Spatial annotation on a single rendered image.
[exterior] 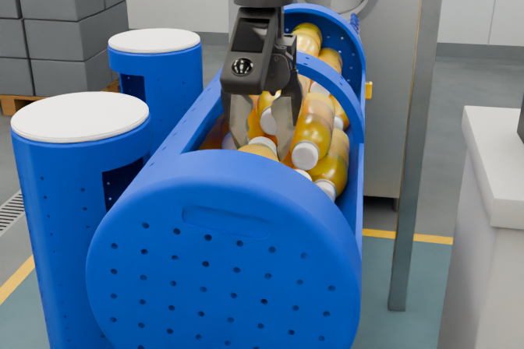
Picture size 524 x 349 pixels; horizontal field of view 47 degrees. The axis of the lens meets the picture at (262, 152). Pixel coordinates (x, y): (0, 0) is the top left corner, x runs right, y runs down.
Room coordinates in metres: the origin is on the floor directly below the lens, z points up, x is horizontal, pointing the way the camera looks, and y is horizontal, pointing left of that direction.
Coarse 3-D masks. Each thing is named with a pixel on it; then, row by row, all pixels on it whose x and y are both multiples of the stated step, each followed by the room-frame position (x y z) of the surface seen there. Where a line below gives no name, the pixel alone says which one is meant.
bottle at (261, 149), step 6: (252, 144) 0.66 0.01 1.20; (258, 144) 0.66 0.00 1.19; (264, 144) 0.69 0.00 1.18; (240, 150) 0.64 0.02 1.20; (246, 150) 0.64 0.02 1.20; (252, 150) 0.64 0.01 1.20; (258, 150) 0.64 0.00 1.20; (264, 150) 0.64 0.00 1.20; (270, 150) 0.65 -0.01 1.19; (264, 156) 0.63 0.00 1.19; (270, 156) 0.64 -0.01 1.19; (276, 156) 0.66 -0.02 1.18
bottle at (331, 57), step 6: (324, 48) 1.32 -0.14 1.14; (330, 48) 1.32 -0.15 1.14; (324, 54) 1.27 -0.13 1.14; (330, 54) 1.27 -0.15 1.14; (336, 54) 1.30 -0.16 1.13; (324, 60) 1.22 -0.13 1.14; (330, 60) 1.23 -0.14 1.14; (336, 60) 1.25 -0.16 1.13; (336, 66) 1.21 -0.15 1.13; (330, 96) 1.17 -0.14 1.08
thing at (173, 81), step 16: (112, 48) 1.77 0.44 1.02; (192, 48) 1.78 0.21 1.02; (112, 64) 1.76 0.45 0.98; (128, 64) 1.71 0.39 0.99; (144, 64) 1.70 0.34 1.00; (160, 64) 1.71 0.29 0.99; (176, 64) 1.73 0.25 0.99; (192, 64) 1.77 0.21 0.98; (128, 80) 1.92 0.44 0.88; (144, 80) 1.70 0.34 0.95; (160, 80) 1.71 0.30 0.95; (176, 80) 1.72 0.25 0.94; (192, 80) 1.77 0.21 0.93; (144, 96) 1.96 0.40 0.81; (160, 96) 1.70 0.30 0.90; (176, 96) 1.72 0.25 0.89; (192, 96) 1.76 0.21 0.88; (160, 112) 1.70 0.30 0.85; (176, 112) 1.72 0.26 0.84; (160, 128) 1.70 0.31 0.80; (160, 144) 1.70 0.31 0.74
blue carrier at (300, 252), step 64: (320, 64) 0.92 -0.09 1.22; (192, 128) 0.65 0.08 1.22; (128, 192) 0.52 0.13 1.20; (192, 192) 0.50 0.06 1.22; (256, 192) 0.49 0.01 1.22; (320, 192) 0.54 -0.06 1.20; (128, 256) 0.51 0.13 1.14; (192, 256) 0.50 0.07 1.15; (256, 256) 0.49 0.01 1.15; (320, 256) 0.48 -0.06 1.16; (128, 320) 0.51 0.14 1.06; (192, 320) 0.50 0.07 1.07; (256, 320) 0.49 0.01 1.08; (320, 320) 0.48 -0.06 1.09
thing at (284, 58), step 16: (240, 0) 0.71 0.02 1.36; (256, 0) 0.70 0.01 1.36; (272, 0) 0.70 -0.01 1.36; (288, 0) 0.71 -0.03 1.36; (272, 48) 0.70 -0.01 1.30; (288, 48) 0.71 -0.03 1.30; (272, 64) 0.70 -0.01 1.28; (288, 64) 0.70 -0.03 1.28; (272, 80) 0.70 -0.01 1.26; (288, 80) 0.70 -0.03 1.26
